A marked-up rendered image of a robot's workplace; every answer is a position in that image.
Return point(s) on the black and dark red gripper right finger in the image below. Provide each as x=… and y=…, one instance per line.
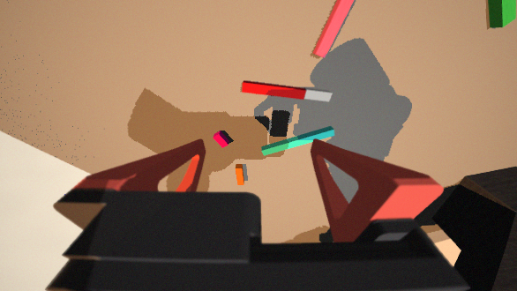
x=385, y=191

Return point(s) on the orange rod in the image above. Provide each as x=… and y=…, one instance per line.
x=240, y=174

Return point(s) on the red rod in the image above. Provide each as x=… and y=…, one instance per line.
x=274, y=90

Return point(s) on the small magenta block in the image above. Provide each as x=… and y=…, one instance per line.
x=221, y=139

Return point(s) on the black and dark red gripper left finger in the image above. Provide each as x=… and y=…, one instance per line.
x=145, y=174

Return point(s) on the pink rod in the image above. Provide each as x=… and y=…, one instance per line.
x=332, y=27

